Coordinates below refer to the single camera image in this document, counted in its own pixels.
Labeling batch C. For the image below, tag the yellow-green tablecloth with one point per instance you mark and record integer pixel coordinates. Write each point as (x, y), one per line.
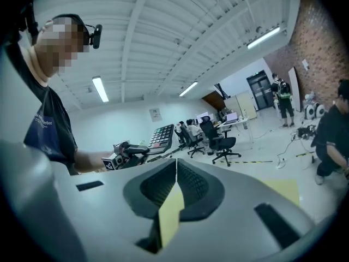
(170, 222)

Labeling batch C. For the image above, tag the white wall poster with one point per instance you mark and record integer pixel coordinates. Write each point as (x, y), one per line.
(155, 115)

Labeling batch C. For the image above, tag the yellow and black floor tape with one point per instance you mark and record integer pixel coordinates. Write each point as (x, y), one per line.
(251, 161)

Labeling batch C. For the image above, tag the person's head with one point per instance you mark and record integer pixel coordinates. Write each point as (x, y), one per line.
(54, 50)

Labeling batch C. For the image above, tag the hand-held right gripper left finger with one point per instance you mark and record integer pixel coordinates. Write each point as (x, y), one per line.
(95, 214)

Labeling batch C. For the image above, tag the black high-back office chair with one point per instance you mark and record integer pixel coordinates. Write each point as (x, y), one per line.
(218, 143)

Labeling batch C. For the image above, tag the black equipment pile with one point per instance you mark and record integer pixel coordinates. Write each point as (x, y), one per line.
(304, 132)

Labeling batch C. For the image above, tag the white power strip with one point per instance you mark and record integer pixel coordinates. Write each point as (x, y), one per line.
(280, 163)

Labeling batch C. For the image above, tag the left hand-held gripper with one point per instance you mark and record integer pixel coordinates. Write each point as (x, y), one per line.
(120, 161)

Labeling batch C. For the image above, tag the person's left forearm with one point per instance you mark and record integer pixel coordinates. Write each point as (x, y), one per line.
(87, 161)

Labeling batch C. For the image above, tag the fluorescent ceiling light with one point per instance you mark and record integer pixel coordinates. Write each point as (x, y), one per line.
(263, 38)
(188, 89)
(100, 89)

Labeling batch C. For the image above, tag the person's torso in black shirt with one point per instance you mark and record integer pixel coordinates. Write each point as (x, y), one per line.
(46, 113)

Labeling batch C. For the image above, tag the paper notice on brick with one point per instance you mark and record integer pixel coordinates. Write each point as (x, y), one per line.
(305, 64)

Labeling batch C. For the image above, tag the computer monitor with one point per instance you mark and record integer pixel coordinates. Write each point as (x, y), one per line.
(202, 115)

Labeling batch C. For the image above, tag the white round robot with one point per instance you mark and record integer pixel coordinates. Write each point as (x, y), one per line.
(320, 110)

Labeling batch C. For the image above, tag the open laptop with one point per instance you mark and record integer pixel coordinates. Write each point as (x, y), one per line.
(232, 117)

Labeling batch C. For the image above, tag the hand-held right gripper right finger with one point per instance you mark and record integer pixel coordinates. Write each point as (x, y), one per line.
(231, 228)

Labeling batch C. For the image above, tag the black calculator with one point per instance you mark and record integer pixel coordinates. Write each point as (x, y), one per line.
(162, 136)

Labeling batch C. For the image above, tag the black double door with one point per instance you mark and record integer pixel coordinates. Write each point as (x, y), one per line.
(259, 91)

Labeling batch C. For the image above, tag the beige cabinet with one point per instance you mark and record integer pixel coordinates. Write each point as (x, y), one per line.
(244, 102)

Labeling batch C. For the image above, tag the leaning white board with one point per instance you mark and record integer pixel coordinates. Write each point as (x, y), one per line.
(294, 86)

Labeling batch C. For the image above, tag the white office desk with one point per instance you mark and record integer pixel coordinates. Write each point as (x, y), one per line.
(240, 121)

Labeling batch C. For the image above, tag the brown wooden partition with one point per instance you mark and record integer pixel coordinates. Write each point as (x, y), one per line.
(212, 100)

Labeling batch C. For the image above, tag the black head-worn camera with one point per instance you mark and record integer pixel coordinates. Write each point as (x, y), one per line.
(96, 37)

